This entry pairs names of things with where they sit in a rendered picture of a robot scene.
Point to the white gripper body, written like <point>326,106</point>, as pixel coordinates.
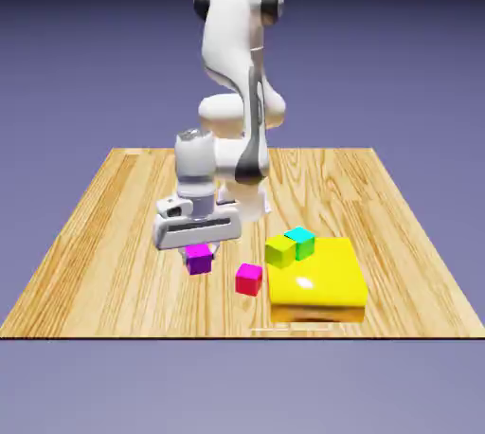
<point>197,233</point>

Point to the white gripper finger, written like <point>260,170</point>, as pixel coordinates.
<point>183,254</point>
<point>215,249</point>

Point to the small purple cube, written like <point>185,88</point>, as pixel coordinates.
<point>199,260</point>

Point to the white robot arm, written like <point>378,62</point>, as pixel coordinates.
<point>227,62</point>

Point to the small red cube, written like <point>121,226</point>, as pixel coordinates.
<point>248,280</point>

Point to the small yellow-green cube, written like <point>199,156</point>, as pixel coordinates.
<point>279,252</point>

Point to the small green cube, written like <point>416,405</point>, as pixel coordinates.
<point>303,244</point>

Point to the large yellow box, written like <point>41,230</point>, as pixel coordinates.
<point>322,282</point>

